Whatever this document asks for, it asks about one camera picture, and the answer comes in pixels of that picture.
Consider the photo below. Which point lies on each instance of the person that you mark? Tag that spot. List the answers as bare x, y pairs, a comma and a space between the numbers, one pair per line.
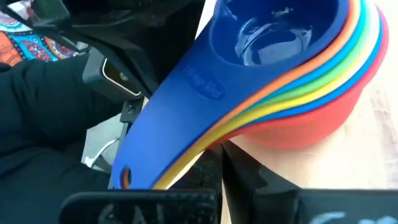
37, 124

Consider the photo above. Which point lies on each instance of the yellow measuring cup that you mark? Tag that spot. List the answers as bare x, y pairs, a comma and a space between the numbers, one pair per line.
311, 94

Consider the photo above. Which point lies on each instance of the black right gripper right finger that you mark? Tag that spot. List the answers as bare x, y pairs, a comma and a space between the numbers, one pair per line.
239, 180

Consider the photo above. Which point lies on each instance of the orange measuring cup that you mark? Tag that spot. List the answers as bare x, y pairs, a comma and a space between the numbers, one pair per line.
311, 65

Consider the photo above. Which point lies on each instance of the green measuring cup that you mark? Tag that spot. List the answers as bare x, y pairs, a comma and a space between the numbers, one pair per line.
311, 84

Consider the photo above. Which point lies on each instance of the medium blue measuring cup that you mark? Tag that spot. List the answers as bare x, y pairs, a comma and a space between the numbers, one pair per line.
311, 104

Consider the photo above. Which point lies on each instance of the white sheet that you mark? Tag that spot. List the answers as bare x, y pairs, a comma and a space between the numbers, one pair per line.
99, 137

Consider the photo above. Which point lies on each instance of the teal measuring cup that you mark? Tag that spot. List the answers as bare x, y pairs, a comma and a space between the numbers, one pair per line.
311, 75

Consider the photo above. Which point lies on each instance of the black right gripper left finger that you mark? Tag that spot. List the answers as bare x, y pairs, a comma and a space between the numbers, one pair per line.
208, 174

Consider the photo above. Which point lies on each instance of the colourful patterned cloth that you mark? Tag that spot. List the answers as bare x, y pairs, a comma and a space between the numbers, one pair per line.
31, 46

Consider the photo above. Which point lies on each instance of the dark grey device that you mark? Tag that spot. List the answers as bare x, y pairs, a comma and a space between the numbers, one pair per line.
102, 81

